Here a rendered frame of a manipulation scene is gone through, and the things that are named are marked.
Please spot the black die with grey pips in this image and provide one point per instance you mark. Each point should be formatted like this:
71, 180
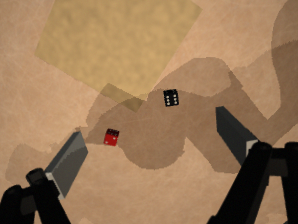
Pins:
171, 97

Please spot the tan flat mat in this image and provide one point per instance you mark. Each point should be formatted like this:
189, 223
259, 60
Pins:
117, 47

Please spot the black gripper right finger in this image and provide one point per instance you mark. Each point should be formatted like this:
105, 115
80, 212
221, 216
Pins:
258, 160

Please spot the red die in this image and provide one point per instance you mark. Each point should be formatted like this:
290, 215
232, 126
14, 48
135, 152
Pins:
111, 137

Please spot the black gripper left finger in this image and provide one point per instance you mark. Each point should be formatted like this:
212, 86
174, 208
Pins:
46, 188

